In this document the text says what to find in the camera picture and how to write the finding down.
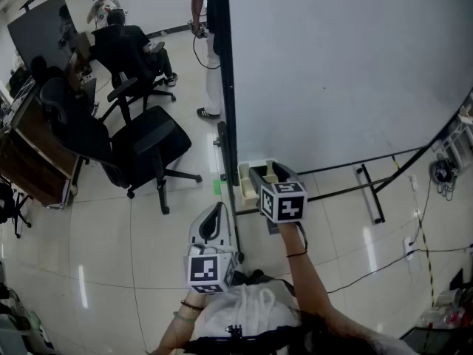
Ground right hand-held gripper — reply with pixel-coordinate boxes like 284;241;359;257
248;162;309;236

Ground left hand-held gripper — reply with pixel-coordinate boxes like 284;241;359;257
183;201;239;295

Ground cream plastic bin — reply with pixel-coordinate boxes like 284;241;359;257
237;158;282;206

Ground person's right forearm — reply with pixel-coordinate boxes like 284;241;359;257
276;221;372;342

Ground person's left forearm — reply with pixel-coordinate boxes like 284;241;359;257
150;288;208;355

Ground large white board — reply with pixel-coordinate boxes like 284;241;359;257
216;0;473;264

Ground person's black shoes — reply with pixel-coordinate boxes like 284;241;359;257
231;268;265;286

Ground person's white shirt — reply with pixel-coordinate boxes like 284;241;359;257
191;282;302;342

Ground black mesh office chair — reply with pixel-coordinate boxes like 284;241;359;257
39;75;204;216

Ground brown wooden desk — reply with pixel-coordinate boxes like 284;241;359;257
0;82;81;209

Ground white shelf unit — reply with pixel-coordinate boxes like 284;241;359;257
435;101;473;170

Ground clear plastic bottles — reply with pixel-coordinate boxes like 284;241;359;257
417;287;470;328

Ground cluttered grey shelf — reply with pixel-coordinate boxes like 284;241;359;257
0;282;57;355

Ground black case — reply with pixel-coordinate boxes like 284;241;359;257
400;323;473;355

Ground black display panel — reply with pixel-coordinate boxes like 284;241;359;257
7;0;81;78

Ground green bangle bracelet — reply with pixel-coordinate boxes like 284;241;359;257
172;310;197;324

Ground black chest camera mount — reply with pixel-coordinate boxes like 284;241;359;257
183;322;311;355

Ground black floor cable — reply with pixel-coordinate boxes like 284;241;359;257
326;247;473;295

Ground black device with cables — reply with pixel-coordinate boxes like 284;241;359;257
429;156;460;202

